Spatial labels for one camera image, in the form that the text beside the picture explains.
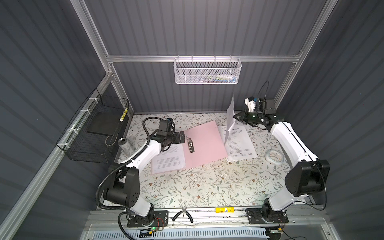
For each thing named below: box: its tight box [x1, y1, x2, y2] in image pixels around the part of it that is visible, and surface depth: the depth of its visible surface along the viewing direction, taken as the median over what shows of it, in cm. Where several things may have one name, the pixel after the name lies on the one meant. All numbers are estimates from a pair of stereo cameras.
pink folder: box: [183, 120, 228, 169], surface depth 100 cm
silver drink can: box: [117, 137, 135, 157], surface depth 88 cm
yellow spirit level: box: [215, 207, 235, 213], surface depth 77 cm
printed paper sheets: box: [217, 124, 258, 162], surface depth 102 cm
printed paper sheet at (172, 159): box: [151, 143, 186, 175], surface depth 96 cm
